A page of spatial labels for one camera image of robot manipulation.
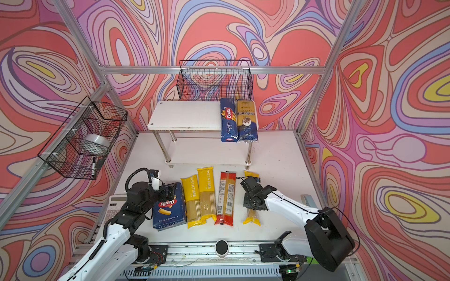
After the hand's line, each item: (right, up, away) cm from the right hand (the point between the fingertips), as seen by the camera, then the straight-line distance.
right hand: (252, 206), depth 86 cm
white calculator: (-68, +2, 0) cm, 68 cm away
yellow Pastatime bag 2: (-23, +6, +2) cm, 24 cm away
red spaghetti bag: (-13, +4, 0) cm, 13 cm away
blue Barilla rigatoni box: (-39, 0, -8) cm, 39 cm away
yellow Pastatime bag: (-32, +7, +4) cm, 33 cm away
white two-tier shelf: (-39, +41, +37) cm, 68 cm away
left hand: (-40, +13, -4) cm, 43 cm away
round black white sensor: (-15, -12, -15) cm, 24 cm away
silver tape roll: (-68, +33, -13) cm, 77 cm away
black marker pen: (-68, +21, -14) cm, 73 cm away
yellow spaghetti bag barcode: (-1, -1, -8) cm, 8 cm away
